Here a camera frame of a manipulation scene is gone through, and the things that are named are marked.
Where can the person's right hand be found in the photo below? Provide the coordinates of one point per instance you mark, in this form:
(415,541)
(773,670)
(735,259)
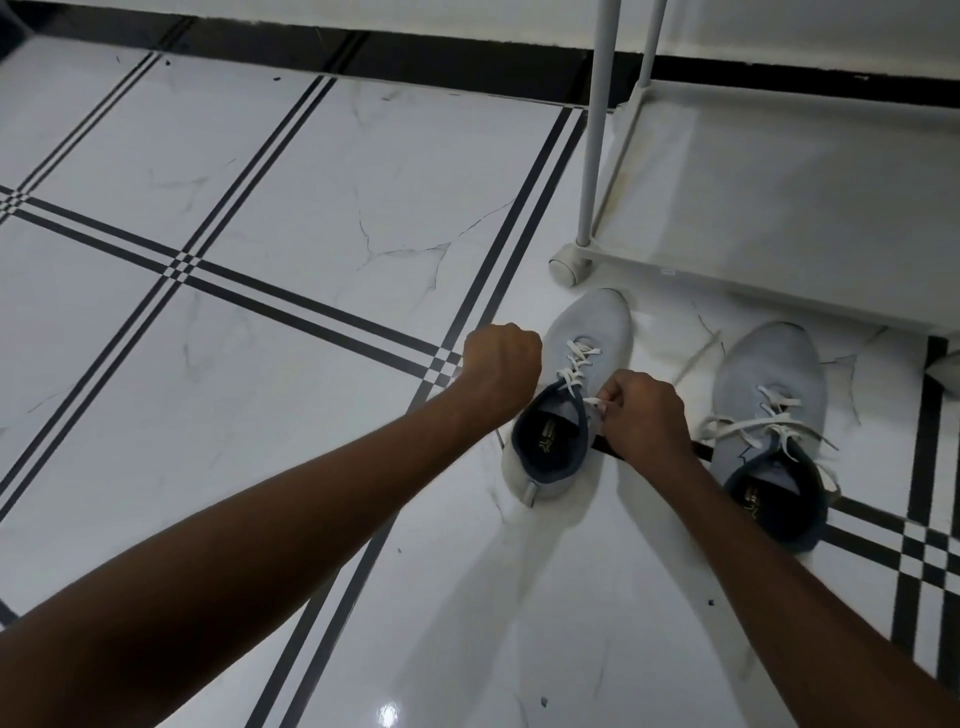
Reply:
(645,416)

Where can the person's left hand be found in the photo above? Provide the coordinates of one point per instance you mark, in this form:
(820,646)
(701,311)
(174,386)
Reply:
(499,364)

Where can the grey sneaker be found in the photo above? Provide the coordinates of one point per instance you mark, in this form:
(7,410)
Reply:
(592,322)
(772,360)

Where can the white shoe rack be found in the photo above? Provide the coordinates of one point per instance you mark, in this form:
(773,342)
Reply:
(787,195)

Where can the person's right forearm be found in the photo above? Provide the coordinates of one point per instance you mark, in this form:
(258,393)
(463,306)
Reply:
(810,615)

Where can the person's left forearm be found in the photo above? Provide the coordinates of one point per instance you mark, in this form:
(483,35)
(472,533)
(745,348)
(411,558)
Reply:
(225,562)

